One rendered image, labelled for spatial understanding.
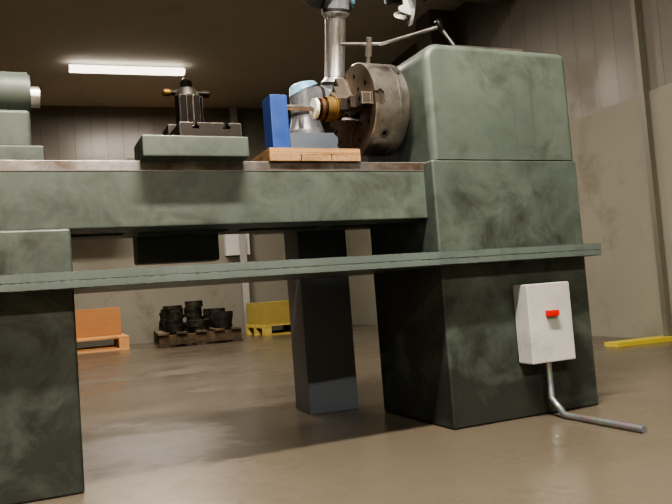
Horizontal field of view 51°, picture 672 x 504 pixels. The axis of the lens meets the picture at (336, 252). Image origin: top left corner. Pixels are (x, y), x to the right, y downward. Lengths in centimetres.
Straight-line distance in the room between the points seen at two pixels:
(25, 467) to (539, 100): 196
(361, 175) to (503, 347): 74
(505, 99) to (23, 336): 168
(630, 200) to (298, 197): 339
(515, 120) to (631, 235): 276
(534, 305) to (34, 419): 152
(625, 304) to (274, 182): 357
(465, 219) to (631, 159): 295
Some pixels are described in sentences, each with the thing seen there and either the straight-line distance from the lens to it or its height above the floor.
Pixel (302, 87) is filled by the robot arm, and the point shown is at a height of 130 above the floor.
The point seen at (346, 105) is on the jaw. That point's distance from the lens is 241.
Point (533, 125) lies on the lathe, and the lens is 260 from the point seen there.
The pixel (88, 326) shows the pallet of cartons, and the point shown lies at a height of 28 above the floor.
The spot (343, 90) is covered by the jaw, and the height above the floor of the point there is 115.
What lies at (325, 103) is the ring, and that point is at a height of 109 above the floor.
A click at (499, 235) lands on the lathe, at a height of 61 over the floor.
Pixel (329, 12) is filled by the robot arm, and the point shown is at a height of 159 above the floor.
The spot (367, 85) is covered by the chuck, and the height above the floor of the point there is 113.
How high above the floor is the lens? 46
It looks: 3 degrees up
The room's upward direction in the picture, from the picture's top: 4 degrees counter-clockwise
